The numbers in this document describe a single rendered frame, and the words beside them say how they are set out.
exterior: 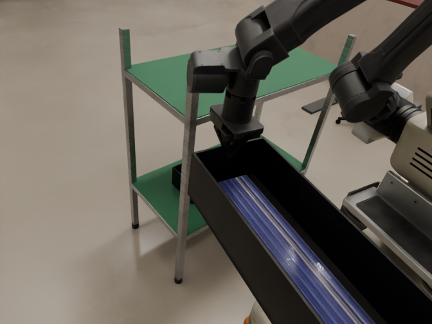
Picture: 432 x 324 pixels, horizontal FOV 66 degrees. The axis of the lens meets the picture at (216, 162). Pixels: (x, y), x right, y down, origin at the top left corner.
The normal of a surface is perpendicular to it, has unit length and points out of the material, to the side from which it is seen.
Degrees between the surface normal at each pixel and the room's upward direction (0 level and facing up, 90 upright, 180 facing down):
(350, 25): 90
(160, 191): 0
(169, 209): 0
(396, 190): 90
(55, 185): 0
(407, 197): 90
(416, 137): 98
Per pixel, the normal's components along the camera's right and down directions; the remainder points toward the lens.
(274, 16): -0.56, -0.32
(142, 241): 0.11, -0.77
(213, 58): 0.11, -0.50
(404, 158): -0.88, 0.33
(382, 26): -0.77, 0.33
